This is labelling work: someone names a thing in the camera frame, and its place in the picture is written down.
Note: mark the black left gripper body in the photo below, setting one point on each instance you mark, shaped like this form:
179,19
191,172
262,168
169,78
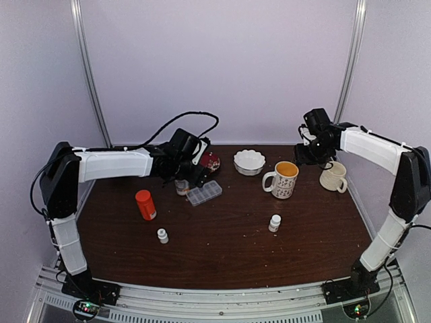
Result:
198,178

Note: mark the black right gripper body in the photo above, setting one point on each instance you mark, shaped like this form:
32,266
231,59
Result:
315,155

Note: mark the grey cap pill bottle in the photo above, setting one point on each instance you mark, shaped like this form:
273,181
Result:
182,187

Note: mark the clear plastic pill organizer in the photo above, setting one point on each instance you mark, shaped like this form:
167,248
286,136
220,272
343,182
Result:
210,190

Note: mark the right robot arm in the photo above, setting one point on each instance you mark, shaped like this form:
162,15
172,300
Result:
391,180

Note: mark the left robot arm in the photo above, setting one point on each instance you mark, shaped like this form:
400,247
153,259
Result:
69,168

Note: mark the red floral plate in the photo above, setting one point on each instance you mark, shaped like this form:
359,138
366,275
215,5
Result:
210,161

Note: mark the cream ribbed mug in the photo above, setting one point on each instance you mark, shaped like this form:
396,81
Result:
333,178

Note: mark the floral mug yellow inside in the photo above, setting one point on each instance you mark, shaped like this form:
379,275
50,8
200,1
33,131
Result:
281,182

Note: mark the orange pill bottle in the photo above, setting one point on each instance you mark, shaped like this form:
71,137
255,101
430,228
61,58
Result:
146,204

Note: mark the white scalloped bowl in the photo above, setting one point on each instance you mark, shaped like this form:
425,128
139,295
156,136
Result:
249,162

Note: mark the small white dropper bottle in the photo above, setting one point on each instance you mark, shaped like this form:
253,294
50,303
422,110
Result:
162,236

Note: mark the small white pill bottle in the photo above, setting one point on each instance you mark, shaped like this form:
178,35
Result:
274,223

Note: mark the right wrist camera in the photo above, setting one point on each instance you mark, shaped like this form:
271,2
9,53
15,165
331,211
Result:
317,120

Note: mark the right aluminium frame post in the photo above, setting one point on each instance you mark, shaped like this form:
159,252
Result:
352,58

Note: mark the aluminium frame post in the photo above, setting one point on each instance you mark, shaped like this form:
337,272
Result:
352,58
78,22

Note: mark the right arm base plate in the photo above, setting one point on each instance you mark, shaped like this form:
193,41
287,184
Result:
344,290

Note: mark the aluminium front rail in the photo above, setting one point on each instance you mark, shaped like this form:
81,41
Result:
296,303

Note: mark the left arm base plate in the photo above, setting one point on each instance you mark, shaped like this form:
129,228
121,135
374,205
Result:
83,286

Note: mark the left aluminium frame post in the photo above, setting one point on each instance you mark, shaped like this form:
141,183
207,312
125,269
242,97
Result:
78,22

